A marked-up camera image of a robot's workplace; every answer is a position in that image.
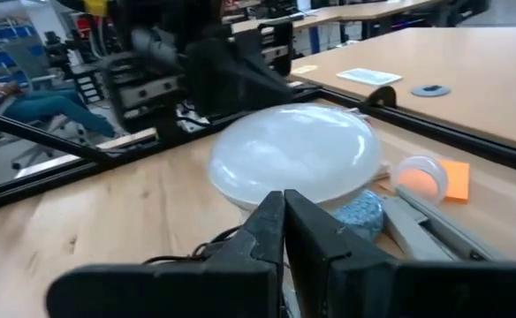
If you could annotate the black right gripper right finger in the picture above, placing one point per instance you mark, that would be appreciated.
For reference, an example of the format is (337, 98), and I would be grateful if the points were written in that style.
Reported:
(395, 291)

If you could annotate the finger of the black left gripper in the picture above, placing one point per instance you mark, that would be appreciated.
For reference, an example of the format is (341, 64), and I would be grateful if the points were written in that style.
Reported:
(211, 79)
(258, 84)

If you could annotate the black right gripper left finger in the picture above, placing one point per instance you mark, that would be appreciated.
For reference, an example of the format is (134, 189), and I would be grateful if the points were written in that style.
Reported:
(174, 291)

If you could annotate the white lightbulb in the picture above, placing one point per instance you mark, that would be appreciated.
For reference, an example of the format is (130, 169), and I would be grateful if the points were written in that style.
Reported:
(293, 150)

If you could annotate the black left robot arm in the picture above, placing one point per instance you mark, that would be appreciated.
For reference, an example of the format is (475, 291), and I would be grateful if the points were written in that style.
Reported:
(165, 13)

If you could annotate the grey stapler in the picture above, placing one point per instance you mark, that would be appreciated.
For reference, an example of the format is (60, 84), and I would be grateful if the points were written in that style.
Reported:
(430, 234)

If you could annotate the person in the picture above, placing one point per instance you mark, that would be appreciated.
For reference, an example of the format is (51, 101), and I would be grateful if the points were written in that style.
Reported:
(50, 106)

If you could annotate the tan long desk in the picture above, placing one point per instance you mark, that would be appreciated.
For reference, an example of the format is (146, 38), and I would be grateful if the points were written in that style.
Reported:
(328, 15)

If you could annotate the grey office chair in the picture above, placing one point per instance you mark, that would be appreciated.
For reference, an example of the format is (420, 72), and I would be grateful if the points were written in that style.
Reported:
(41, 146)

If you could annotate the orange sticky note pad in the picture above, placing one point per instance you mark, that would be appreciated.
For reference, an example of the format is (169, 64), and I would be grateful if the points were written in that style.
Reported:
(457, 179)

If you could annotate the grey desk grommet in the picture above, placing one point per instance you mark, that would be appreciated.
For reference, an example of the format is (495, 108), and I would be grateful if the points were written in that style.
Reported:
(430, 90)

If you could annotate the tan wooden desk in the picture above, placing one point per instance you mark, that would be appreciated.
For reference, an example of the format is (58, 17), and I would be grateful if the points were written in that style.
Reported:
(461, 66)

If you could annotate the black aluminium table frame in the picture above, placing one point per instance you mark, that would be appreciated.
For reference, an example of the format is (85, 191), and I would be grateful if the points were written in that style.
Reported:
(461, 139)

